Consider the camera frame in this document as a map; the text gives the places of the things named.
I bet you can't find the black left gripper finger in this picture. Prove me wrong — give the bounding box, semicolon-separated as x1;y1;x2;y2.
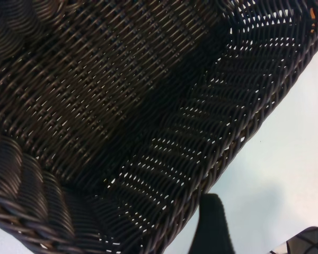
187;193;241;254

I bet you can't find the dark brown wicker basket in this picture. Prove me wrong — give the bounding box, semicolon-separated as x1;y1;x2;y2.
0;0;318;254

